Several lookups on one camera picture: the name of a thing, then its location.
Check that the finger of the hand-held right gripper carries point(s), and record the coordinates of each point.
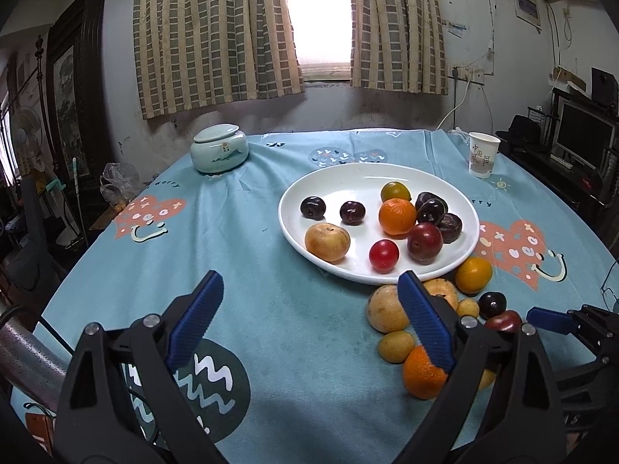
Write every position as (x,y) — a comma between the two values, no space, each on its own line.
(590,372)
(549,320)

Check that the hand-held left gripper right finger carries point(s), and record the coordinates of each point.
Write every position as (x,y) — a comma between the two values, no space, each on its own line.
(425,321)

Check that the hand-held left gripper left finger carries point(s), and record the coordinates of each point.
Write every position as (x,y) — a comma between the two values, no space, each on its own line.
(193,321)

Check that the red plum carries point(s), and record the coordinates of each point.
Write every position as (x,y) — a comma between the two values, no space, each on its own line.
(503,321)
(425,243)

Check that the dark plum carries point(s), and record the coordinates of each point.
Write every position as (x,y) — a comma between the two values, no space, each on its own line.
(452,228)
(313,207)
(492,303)
(352,212)
(432,211)
(423,197)

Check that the red cherry tomato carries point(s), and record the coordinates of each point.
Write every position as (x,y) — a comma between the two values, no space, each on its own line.
(384,254)

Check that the white oval plate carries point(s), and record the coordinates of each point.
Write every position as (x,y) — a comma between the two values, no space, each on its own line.
(358,188)

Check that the black eyeglasses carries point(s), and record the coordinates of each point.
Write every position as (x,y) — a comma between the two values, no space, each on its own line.
(603,289)

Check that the blue printed tablecloth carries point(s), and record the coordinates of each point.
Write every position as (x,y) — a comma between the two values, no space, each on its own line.
(290,328)

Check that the black desk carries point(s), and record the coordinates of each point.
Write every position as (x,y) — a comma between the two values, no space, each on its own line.
(556,179)

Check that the clear plastic bag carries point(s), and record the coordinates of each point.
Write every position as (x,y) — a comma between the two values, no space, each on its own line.
(118,181)

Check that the silver metal pipe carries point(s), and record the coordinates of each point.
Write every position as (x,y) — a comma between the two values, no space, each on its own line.
(29,355)

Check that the celadon lidded jar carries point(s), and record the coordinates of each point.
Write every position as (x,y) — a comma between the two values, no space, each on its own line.
(220,150)

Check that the white paper cup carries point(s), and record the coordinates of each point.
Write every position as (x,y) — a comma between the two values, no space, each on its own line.
(482,157)

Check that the computer monitor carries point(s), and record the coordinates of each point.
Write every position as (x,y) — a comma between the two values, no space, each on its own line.
(586,135)

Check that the black hat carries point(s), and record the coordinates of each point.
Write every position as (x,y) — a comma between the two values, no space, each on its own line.
(524,128)

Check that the green plastic hook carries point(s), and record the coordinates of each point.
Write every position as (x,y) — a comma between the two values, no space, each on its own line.
(54,186)

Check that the black speaker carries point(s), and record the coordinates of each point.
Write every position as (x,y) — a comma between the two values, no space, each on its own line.
(604,86)

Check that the dark framed painting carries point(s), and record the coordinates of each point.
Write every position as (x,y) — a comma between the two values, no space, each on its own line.
(72,101)

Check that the black metal pole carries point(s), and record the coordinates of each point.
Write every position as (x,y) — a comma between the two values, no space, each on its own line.
(39,87)

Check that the striped checked curtain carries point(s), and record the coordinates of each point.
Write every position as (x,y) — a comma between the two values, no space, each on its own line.
(213,34)
(401,24)

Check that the bright window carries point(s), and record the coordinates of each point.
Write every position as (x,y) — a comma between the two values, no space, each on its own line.
(321,9)

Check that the wall power strip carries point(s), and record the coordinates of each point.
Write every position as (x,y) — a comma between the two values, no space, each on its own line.
(468,74)

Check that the white wall fuse box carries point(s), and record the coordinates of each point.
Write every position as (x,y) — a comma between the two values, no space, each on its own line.
(527,2)

